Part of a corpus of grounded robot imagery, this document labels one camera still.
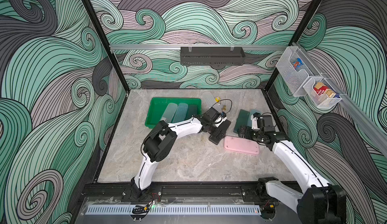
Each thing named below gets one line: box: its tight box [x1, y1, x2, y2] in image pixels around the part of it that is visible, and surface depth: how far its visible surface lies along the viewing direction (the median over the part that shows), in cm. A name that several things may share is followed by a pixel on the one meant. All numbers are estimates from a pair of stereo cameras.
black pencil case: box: [207, 119, 232, 146], surface depth 83 cm
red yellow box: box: [313, 81, 337, 98], surface depth 67 cm
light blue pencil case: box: [172, 102, 189, 123], surface depth 106 cm
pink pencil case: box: [223, 135, 260, 156], surface depth 89 cm
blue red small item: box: [292, 57, 304, 71], surface depth 85 cm
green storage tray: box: [144, 97, 203, 129], surface depth 109 cm
